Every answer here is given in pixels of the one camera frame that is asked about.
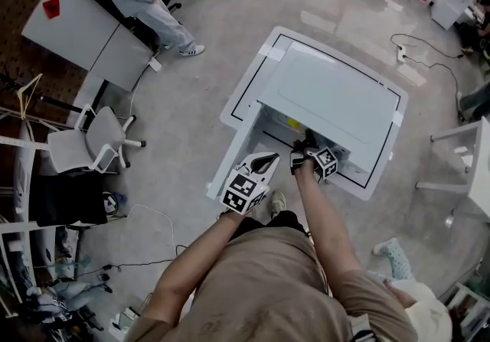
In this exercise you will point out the white power strip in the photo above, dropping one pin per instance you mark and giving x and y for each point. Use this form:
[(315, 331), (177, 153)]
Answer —
[(400, 53)]

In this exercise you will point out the black fabric bag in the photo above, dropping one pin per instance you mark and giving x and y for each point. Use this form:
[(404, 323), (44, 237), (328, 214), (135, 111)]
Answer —
[(65, 199)]

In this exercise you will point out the white office chair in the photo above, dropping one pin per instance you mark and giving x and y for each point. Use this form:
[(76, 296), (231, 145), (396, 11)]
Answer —
[(103, 134)]

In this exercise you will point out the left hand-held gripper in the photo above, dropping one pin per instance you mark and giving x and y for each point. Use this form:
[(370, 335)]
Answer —
[(241, 189)]

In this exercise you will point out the person's right hand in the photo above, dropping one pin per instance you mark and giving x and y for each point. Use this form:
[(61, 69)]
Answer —
[(308, 162)]

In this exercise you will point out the white square table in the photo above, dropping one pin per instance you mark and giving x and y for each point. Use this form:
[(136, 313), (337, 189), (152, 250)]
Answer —
[(480, 164)]

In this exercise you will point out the grey clothes pile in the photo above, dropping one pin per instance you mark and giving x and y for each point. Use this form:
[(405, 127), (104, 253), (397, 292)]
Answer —
[(65, 290)]

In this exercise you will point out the person's tan shirt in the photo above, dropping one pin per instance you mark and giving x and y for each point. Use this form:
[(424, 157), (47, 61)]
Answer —
[(268, 287)]

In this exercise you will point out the white shelf rack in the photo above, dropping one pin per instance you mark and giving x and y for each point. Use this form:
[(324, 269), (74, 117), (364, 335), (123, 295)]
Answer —
[(23, 149)]

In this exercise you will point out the low white table black outline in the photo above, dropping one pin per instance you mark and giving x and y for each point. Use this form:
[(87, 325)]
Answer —
[(249, 84)]

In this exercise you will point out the person's white sneaker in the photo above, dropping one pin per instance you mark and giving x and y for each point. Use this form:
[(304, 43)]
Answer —
[(278, 202)]

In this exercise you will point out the person's right forearm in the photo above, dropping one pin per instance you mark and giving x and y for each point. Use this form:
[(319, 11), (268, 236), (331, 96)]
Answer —
[(325, 218)]

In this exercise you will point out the white cabinet with red diamond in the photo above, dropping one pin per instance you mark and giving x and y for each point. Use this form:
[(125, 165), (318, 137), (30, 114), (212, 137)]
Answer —
[(76, 34)]

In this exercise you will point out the white power adapter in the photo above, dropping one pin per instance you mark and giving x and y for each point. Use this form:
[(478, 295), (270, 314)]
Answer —
[(155, 64)]

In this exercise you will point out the person's black trousers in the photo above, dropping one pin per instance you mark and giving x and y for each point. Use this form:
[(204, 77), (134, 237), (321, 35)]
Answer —
[(283, 218)]

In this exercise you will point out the person's left forearm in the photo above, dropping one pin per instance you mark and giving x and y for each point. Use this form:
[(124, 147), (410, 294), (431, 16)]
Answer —
[(191, 268)]

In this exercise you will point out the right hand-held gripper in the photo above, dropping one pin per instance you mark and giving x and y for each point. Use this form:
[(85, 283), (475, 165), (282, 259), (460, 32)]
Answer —
[(327, 162)]

